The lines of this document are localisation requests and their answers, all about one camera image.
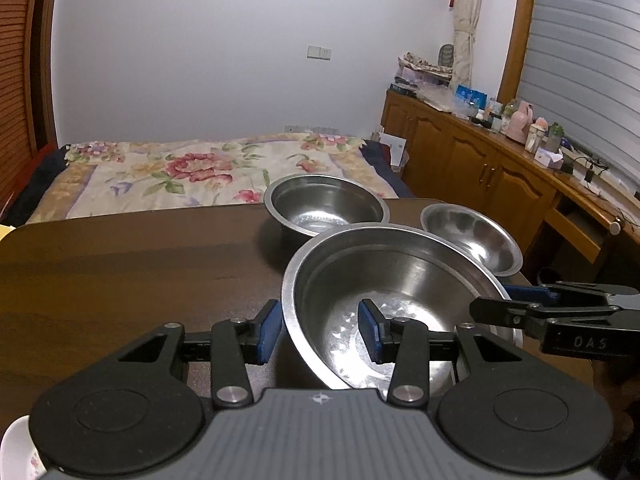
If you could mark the white paper bag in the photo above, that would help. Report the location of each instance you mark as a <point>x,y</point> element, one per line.
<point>392,150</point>

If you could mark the large steel bowl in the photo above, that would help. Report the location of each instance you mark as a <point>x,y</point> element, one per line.
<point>425,270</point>

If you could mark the small steel bowl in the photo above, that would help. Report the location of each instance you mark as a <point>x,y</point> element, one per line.
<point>470,235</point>

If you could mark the wooden louvered wardrobe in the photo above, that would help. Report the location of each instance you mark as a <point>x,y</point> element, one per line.
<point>20,70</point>

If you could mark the wall socket strip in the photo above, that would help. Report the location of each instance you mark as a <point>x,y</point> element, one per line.
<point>315,129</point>

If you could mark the pile of folded fabric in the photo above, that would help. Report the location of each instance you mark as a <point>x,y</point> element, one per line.
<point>422,71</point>

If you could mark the pink thermos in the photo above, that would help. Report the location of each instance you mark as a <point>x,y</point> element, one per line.
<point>519,122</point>

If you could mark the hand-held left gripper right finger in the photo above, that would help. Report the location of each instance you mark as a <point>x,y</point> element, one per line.
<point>370,332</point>

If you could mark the floral bed blanket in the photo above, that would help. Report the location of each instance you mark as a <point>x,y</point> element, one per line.
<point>200,175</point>

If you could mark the clear plastic bag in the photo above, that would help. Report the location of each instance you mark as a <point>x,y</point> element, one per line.
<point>440,96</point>

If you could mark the cream curtain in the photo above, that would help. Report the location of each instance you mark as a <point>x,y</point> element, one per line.
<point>467,25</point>

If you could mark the white decorated jar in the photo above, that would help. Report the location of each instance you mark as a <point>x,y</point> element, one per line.
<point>536,136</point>

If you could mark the blue box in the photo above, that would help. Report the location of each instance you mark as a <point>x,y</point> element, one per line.
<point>471,95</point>

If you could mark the small green plant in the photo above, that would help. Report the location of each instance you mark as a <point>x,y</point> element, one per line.
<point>556,135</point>

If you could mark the square floral plate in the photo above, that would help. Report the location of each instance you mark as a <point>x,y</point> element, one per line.
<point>17,450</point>

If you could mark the white wall switch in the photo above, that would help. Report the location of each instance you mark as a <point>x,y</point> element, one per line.
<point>319,53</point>

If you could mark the white tissue box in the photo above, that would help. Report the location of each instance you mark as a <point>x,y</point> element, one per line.
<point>548,158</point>

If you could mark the wooden cabinet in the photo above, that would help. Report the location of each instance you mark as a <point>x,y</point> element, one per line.
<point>460,160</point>

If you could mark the wooden window frame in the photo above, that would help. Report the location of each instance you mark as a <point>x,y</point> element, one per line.
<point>517,30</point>

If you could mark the deep steel bowl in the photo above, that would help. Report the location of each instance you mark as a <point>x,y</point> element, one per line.
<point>320,205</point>

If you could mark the red cloth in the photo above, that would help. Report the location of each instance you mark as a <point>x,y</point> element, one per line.
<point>32,165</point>

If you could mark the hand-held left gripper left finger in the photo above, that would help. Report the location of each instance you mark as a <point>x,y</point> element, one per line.
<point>267,332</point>

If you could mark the grey round fan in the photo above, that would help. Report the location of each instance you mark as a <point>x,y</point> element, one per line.
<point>446,56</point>

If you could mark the green bottle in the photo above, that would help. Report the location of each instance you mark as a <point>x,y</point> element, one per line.
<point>510,115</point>

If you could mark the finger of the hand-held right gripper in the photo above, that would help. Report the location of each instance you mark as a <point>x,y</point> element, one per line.
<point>525,294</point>
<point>500,310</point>

